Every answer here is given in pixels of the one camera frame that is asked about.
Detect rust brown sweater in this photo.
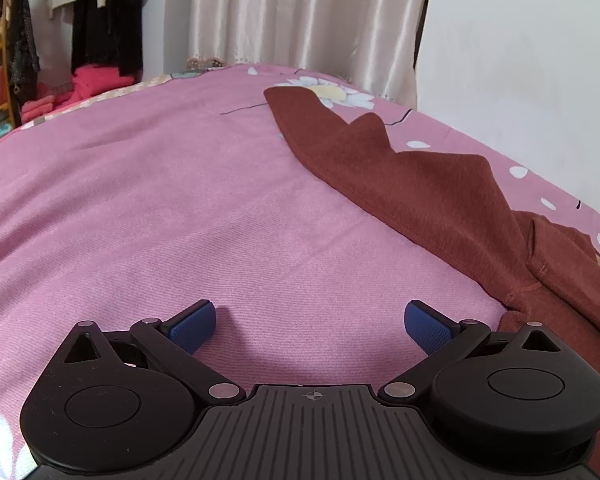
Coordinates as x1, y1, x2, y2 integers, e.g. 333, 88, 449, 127
263, 86, 600, 386

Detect pink folded towels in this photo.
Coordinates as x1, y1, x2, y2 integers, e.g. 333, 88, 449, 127
21, 91, 78, 123

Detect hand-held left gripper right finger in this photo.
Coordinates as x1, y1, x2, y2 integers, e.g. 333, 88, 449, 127
378, 301, 567, 404

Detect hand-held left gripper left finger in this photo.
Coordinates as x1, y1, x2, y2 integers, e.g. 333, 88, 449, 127
55, 300, 247, 403

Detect black hanging garment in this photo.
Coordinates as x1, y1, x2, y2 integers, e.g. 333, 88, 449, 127
71, 0, 151, 80

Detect pink floral blanket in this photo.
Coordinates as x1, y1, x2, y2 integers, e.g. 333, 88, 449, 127
0, 63, 600, 480

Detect red folded clothes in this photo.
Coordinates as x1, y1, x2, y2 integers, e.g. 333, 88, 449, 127
71, 64, 137, 102

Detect beige patterned curtain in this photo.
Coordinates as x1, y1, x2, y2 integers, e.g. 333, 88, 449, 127
187, 0, 433, 106

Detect dark speckled hanging garment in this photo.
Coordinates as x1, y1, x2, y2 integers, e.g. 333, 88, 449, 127
0, 0, 42, 107

